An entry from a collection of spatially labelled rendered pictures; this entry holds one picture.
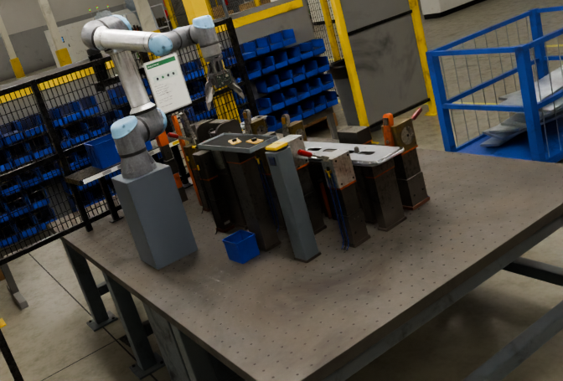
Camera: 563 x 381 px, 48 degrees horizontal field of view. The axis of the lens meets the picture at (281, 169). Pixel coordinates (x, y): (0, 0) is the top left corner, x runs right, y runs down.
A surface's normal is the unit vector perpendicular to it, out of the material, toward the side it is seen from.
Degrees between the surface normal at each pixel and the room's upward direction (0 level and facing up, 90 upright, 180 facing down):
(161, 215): 90
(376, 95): 90
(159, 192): 90
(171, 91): 90
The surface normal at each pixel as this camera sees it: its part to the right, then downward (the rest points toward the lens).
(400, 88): 0.55, 0.11
